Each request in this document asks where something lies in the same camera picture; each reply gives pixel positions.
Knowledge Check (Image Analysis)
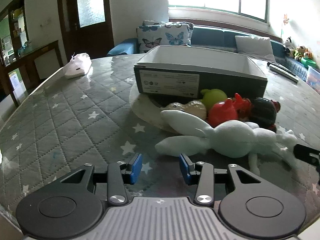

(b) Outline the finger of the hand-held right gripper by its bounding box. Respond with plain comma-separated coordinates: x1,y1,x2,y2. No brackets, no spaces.
293,144,320,173

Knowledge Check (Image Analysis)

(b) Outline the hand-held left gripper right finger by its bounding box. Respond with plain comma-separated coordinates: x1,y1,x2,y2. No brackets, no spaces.
179,153,262,207

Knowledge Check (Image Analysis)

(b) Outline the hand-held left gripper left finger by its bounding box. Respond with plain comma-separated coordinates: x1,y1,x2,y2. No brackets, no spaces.
60,153,143,205

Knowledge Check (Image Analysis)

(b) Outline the white plush rabbit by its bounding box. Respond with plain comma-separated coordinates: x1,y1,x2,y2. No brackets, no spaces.
155,110,299,175

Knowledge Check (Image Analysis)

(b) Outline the beige bumpy toy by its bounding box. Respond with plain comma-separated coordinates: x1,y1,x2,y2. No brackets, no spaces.
165,100,207,120

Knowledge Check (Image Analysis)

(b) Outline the red plastic pig toy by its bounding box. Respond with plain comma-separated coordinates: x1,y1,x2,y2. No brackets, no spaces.
208,101,238,127

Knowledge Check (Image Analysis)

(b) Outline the green plastic round toy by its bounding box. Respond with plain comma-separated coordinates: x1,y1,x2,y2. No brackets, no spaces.
201,89,228,108

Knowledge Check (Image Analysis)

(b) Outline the black cardboard box white inside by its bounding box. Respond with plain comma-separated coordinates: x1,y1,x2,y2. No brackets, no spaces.
134,45,268,100

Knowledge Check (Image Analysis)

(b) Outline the grey quilted star desktop cloth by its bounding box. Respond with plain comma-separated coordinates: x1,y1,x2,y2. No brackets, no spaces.
0,54,320,230

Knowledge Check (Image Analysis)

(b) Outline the round white mat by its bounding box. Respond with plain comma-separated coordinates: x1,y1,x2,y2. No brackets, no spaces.
129,84,208,133

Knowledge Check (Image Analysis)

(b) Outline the black and red ladybug toy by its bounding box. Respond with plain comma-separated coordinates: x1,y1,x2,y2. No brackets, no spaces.
250,97,281,133

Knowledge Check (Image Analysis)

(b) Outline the clear plastic storage bin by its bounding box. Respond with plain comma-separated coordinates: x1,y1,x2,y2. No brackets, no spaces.
306,65,320,90

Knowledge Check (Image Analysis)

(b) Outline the red spiky dragon toy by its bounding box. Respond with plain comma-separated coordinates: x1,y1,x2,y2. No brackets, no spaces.
232,93,252,120

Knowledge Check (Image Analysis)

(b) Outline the grey remote control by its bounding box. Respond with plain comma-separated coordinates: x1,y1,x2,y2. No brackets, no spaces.
269,65,299,82

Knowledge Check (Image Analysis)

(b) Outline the black remote control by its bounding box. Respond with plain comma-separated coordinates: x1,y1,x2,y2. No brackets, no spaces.
267,62,297,77

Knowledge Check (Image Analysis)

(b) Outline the yellow brown plush toy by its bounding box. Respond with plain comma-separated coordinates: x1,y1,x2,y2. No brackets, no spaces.
294,46,307,60

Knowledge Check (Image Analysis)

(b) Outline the black and white cow plush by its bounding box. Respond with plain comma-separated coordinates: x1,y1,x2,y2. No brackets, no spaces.
284,37,295,55

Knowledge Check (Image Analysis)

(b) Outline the white tissue pack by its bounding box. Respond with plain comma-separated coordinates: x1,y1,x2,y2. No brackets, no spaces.
64,52,92,80

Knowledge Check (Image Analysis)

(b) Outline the white pillow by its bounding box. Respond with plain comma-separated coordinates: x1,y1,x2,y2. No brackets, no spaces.
235,35,276,62

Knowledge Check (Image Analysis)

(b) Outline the butterfly print pillow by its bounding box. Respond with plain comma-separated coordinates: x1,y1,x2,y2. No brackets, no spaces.
142,20,168,27
136,22,194,54

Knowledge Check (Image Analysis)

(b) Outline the blue sofa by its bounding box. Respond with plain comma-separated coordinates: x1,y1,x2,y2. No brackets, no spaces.
107,25,320,85

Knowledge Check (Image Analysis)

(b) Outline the paper flower decoration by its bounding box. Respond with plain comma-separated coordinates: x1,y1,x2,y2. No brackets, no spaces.
281,14,290,38

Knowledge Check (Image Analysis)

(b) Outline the dark wooden cabinet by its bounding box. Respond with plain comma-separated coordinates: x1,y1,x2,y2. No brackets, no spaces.
0,0,63,105

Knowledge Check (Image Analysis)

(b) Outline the dark wooden glass door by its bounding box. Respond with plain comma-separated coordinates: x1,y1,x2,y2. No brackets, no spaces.
57,0,114,60

